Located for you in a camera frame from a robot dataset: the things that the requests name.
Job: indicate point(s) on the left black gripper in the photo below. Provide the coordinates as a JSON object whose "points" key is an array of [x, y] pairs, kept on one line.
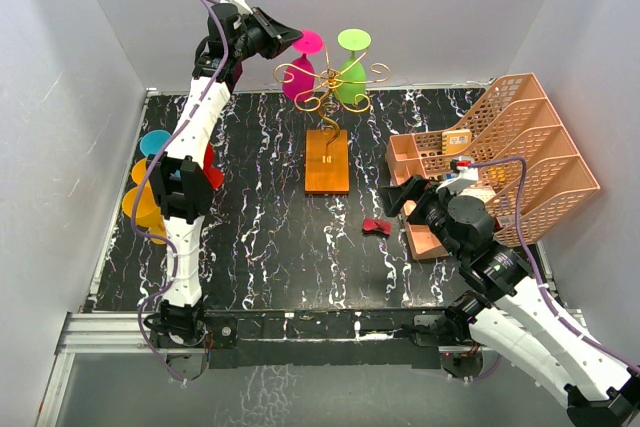
{"points": [[281, 38]]}

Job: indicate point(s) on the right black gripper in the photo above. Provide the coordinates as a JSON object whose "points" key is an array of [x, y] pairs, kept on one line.
{"points": [[393, 195]]}

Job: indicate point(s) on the pink wine glass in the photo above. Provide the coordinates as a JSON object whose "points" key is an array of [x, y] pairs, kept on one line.
{"points": [[299, 77]]}

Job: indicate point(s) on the red wine glass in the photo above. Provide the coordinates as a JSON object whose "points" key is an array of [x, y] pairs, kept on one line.
{"points": [[215, 172]]}

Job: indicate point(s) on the blue wine glass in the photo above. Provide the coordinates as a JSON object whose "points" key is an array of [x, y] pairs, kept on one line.
{"points": [[151, 143]]}

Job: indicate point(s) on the yellow-base amber wine glass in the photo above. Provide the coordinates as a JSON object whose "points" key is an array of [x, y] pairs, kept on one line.
{"points": [[139, 170]]}

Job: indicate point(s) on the yellow-base orange wine glass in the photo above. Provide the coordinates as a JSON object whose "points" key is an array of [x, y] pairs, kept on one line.
{"points": [[148, 214]]}

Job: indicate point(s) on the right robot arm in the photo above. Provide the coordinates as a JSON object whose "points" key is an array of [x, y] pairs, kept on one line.
{"points": [[508, 310]]}

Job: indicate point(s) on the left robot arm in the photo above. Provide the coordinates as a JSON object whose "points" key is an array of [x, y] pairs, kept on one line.
{"points": [[181, 173]]}

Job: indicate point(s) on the green wine glass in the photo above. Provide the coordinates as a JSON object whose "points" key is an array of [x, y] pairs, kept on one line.
{"points": [[352, 76]]}

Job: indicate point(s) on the pink file rack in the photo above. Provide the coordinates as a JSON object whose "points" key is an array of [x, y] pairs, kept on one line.
{"points": [[515, 116]]}

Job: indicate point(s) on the red bow hair clip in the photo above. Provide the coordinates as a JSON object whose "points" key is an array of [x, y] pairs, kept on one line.
{"points": [[376, 226]]}

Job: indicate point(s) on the pink desk organizer tray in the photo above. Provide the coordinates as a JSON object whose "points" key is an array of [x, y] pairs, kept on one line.
{"points": [[418, 153]]}

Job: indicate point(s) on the orange card box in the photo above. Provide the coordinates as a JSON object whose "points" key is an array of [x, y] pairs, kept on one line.
{"points": [[455, 141]]}

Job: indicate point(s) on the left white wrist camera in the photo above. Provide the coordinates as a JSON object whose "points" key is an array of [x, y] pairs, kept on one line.
{"points": [[242, 6]]}

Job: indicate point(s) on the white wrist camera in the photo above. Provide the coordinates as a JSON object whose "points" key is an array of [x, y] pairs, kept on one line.
{"points": [[242, 6], [463, 175]]}

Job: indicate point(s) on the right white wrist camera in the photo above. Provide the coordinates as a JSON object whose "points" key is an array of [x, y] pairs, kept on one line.
{"points": [[463, 175]]}

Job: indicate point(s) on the gold wire wine glass rack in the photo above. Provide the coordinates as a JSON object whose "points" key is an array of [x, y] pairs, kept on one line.
{"points": [[326, 148]]}

